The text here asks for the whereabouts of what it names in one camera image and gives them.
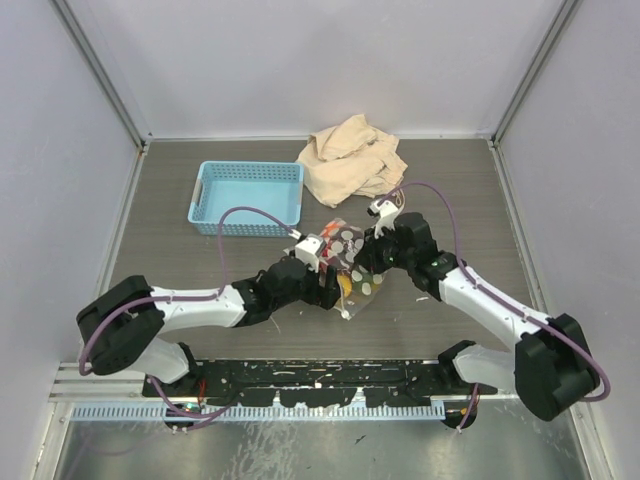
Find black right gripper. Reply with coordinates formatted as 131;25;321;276
353;224;414;275

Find clear zip top bag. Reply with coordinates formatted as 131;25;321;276
319;218;384;320

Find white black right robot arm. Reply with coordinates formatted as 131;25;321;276
355;212;605;421

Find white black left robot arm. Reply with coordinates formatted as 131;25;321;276
76;256;341;396

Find fake yellow peach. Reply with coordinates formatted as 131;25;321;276
337;272;353;298

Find fake red pomegranate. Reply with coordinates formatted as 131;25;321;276
322;238;356;271

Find fake orange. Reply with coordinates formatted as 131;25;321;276
321;219;345;239

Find light blue perforated basket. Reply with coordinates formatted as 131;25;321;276
187;161;304;237

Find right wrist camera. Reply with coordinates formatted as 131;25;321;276
367;200;401;239

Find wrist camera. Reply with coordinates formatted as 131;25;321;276
293;234;326;273
367;200;401;239

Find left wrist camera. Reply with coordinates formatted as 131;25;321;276
293;234;326;273

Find beige drawstring cloth bag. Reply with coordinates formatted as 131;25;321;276
296;114;407;208

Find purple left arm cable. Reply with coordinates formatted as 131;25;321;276
78;205;304;377

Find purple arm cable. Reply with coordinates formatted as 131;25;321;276
377;180;612;405
78;205;304;377

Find light blue cable duct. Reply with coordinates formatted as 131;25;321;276
70;400;446;422

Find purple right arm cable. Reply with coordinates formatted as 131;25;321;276
377;180;612;405

